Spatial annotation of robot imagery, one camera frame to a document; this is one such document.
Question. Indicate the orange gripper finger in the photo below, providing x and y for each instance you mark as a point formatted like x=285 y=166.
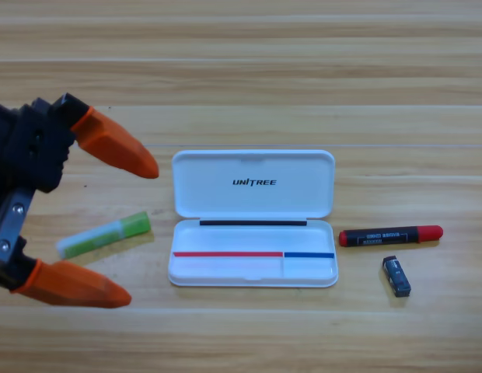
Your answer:
x=77 y=285
x=116 y=147

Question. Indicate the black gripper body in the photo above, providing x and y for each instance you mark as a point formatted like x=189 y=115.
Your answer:
x=31 y=147

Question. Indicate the green glue stick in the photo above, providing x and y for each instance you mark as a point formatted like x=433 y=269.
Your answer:
x=105 y=235

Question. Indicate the white Unitree pencil case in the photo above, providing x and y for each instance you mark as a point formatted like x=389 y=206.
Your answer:
x=225 y=202

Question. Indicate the red and black marker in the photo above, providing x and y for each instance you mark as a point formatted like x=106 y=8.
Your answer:
x=388 y=236

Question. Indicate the black eraser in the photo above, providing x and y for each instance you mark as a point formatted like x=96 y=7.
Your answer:
x=396 y=277

